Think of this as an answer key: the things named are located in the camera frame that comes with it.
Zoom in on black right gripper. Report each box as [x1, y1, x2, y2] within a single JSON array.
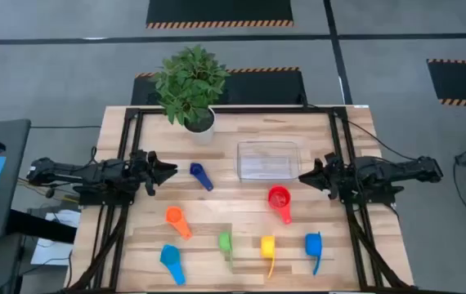
[[298, 152, 357, 201]]

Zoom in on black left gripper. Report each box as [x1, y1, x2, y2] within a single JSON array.
[[128, 149, 179, 198]]

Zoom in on dark blue measuring cup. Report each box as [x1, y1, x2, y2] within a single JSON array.
[[189, 162, 215, 192]]

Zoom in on red measuring cup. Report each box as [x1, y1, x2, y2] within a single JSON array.
[[267, 184, 293, 225]]

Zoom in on orange measuring cup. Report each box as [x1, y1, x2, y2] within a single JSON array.
[[164, 205, 194, 241]]

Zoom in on medium blue measuring cup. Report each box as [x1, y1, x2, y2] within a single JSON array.
[[304, 231, 324, 277]]

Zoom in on light blue measuring cup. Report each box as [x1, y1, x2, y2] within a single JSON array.
[[159, 243, 187, 287]]

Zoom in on yellow measuring cup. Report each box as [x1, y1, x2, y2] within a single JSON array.
[[260, 235, 277, 280]]

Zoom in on green measuring cup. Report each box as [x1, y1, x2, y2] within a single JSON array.
[[217, 230, 235, 273]]

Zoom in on clear plastic container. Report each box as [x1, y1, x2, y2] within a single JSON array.
[[235, 140, 302, 183]]

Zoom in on white plant pot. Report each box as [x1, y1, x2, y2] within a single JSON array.
[[182, 106, 217, 145]]

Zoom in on green leafy plant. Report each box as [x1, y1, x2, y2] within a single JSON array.
[[149, 43, 231, 126]]

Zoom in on black hazard-striped floor mat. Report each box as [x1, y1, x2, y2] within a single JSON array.
[[426, 58, 466, 109], [146, 0, 295, 30], [130, 66, 309, 107]]

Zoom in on black desk beam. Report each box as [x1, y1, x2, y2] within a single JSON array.
[[6, 207, 78, 246]]

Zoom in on white paper sheet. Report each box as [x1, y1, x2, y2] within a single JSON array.
[[30, 209, 82, 267]]

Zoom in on black monitor with blue screen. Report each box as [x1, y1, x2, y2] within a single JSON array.
[[0, 118, 33, 244]]

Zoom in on black cable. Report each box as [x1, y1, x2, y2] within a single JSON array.
[[298, 93, 419, 163]]

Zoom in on black aluminium frame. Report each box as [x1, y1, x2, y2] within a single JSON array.
[[65, 105, 417, 294]]

